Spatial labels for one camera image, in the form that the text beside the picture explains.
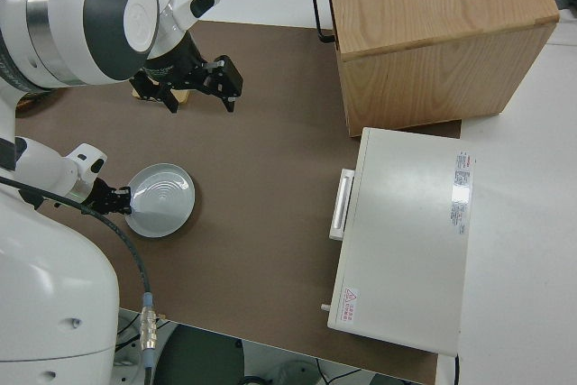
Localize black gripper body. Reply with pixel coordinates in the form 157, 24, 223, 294
85, 177, 120, 215
142, 35, 205, 87

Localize gray plate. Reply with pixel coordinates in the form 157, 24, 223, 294
124, 162, 197, 239

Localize wooden mug stand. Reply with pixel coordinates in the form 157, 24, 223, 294
130, 87, 191, 107

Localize brown table mat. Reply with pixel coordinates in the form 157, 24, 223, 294
13, 19, 463, 381

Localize brown wicker basket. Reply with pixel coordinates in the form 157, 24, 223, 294
15, 88, 62, 112

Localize wooden box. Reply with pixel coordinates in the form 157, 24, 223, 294
323, 0, 561, 139

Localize white oven appliance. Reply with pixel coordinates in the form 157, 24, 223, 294
326, 126, 481, 357

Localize red warning sticker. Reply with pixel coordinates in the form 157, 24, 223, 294
342, 287, 361, 322

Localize printed text label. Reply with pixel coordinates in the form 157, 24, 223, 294
447, 151, 474, 238

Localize black metal box handle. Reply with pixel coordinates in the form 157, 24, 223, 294
308, 0, 337, 44

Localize black cable metal connector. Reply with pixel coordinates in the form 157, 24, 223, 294
0, 176, 160, 385

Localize dark round base plate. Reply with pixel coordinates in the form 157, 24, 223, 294
155, 325, 246, 385

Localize white oven handle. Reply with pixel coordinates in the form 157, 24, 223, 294
328, 168, 358, 243

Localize black floor cable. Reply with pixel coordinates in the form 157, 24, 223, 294
243, 356, 367, 385

